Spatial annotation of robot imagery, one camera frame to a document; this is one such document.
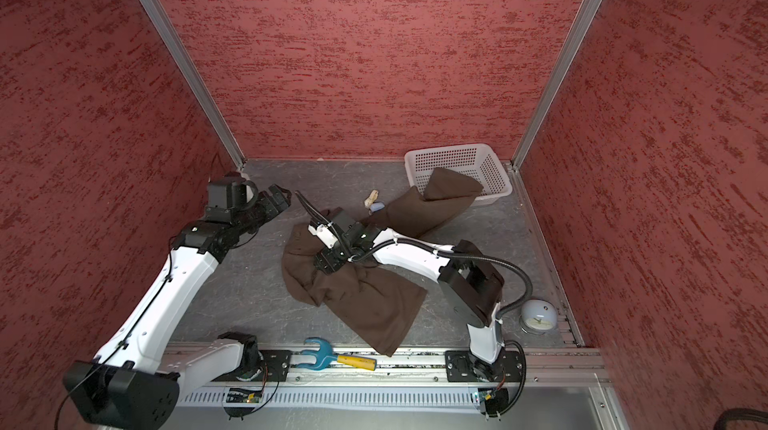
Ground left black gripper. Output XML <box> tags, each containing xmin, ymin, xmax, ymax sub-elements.
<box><xmin>233</xmin><ymin>184</ymin><xmax>292</xmax><ymax>234</ymax></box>

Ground brown trousers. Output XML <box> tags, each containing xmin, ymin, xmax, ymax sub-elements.
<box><xmin>282</xmin><ymin>168</ymin><xmax>483</xmax><ymax>356</ymax></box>

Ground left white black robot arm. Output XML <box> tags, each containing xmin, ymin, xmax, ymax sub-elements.
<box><xmin>63</xmin><ymin>174</ymin><xmax>292</xmax><ymax>429</ymax></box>

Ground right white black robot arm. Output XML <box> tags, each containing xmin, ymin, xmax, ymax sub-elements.
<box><xmin>307</xmin><ymin>208</ymin><xmax>531</xmax><ymax>381</ymax></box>

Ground blue yellow garden fork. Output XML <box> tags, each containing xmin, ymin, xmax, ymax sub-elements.
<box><xmin>296</xmin><ymin>337</ymin><xmax>377</xmax><ymax>371</ymax></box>

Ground white plastic basket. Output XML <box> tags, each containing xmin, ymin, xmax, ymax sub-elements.
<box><xmin>404</xmin><ymin>143</ymin><xmax>513</xmax><ymax>207</ymax></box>

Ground white round alarm clock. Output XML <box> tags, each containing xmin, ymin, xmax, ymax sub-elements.
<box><xmin>519</xmin><ymin>299</ymin><xmax>558</xmax><ymax>335</ymax></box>

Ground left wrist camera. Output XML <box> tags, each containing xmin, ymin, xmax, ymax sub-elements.
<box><xmin>203</xmin><ymin>173</ymin><xmax>258</xmax><ymax>225</ymax></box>

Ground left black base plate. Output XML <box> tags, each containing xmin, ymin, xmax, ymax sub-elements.
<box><xmin>235</xmin><ymin>349</ymin><xmax>293</xmax><ymax>383</ymax></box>

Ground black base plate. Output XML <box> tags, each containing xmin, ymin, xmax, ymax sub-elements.
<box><xmin>444</xmin><ymin>350</ymin><xmax>524</xmax><ymax>383</ymax></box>
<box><xmin>235</xmin><ymin>349</ymin><xmax>293</xmax><ymax>383</ymax></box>

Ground white slotted cable duct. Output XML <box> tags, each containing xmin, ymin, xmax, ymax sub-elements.
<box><xmin>177</xmin><ymin>385</ymin><xmax>480</xmax><ymax>413</ymax></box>

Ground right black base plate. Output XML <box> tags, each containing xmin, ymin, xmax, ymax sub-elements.
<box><xmin>444</xmin><ymin>350</ymin><xmax>524</xmax><ymax>383</ymax></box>

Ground left aluminium corner post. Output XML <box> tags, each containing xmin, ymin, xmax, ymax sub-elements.
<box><xmin>139</xmin><ymin>0</ymin><xmax>246</xmax><ymax>170</ymax></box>

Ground aluminium corner post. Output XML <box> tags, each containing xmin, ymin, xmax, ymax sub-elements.
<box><xmin>139</xmin><ymin>0</ymin><xmax>246</xmax><ymax>170</ymax></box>
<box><xmin>511</xmin><ymin>0</ymin><xmax>603</xmax><ymax>173</ymax></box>

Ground right aluminium corner post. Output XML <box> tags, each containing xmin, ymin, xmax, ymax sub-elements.
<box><xmin>511</xmin><ymin>0</ymin><xmax>603</xmax><ymax>173</ymax></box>

